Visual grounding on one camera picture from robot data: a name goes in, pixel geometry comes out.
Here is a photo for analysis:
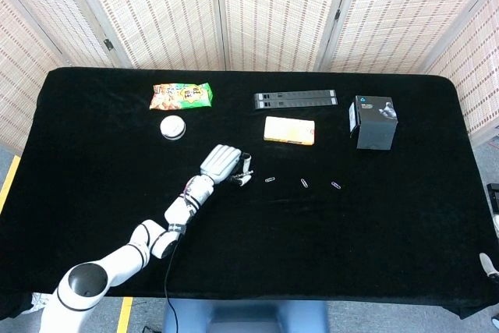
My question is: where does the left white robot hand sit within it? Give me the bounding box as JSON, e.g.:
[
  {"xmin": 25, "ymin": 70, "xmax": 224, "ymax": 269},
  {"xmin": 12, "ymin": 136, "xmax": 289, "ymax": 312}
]
[{"xmin": 199, "ymin": 144, "xmax": 255, "ymax": 188}]

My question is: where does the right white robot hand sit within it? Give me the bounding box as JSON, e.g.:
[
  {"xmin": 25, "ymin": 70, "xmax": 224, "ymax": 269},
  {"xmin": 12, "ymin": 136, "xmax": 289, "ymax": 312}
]
[{"xmin": 478, "ymin": 252, "xmax": 499, "ymax": 278}]

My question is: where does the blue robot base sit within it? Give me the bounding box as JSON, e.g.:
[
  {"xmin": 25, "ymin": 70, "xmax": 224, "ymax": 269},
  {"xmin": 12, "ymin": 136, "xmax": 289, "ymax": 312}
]
[{"xmin": 161, "ymin": 298, "xmax": 331, "ymax": 333}]

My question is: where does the round white tin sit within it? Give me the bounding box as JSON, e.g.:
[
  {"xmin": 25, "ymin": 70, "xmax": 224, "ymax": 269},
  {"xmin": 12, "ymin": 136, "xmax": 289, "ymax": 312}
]
[{"xmin": 159, "ymin": 115, "xmax": 187, "ymax": 142}]

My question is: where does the yellow flat box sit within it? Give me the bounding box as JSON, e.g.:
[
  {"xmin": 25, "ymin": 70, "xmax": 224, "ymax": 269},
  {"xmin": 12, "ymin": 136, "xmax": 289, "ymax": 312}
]
[{"xmin": 263, "ymin": 115, "xmax": 316, "ymax": 146}]

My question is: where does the black device beside table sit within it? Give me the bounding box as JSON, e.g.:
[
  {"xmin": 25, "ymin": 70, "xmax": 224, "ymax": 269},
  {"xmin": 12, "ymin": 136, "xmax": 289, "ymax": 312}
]
[{"xmin": 487, "ymin": 183, "xmax": 499, "ymax": 232}]

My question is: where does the green orange snack bag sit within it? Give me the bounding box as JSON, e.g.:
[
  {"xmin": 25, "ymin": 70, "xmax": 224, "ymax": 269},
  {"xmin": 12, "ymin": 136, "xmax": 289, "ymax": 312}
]
[{"xmin": 148, "ymin": 82, "xmax": 215, "ymax": 111}]

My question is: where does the black folding stand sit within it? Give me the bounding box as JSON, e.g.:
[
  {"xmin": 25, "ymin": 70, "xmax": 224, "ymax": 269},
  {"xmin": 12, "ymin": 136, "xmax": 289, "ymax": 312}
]
[{"xmin": 253, "ymin": 89, "xmax": 338, "ymax": 111}]

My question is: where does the black velvet tablecloth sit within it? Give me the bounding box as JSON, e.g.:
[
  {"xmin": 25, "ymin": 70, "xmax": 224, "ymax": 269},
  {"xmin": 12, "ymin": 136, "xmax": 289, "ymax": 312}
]
[{"xmin": 0, "ymin": 66, "xmax": 499, "ymax": 321}]

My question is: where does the black cardboard box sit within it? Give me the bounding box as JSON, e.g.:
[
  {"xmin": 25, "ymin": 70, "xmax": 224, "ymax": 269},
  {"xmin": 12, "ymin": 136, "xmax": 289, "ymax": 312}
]
[{"xmin": 348, "ymin": 94, "xmax": 399, "ymax": 151}]

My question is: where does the woven folding screen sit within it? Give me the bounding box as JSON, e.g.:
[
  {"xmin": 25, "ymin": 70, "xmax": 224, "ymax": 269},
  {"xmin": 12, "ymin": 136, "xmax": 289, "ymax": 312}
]
[{"xmin": 0, "ymin": 0, "xmax": 499, "ymax": 154}]

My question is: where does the yellow floor tape strip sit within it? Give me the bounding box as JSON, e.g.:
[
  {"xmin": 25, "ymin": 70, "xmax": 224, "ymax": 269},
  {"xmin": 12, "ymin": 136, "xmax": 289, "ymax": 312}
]
[
  {"xmin": 0, "ymin": 155, "xmax": 21, "ymax": 211},
  {"xmin": 116, "ymin": 296, "xmax": 134, "ymax": 333}
]

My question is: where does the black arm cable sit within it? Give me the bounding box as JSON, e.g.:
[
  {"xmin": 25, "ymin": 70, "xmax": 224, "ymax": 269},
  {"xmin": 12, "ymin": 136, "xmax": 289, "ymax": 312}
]
[{"xmin": 163, "ymin": 231, "xmax": 185, "ymax": 333}]

